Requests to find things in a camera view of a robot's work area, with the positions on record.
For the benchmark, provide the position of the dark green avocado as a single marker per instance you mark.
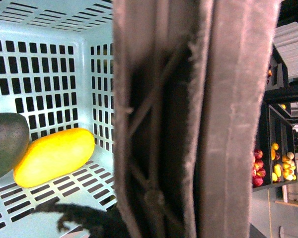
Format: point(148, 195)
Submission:
point(14, 140)

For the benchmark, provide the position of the light blue plastic basket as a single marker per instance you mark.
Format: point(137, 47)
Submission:
point(56, 69)

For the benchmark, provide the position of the yellow mango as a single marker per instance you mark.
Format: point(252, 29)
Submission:
point(53, 156)

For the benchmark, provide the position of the brown basket handle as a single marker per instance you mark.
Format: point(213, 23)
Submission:
point(189, 80)

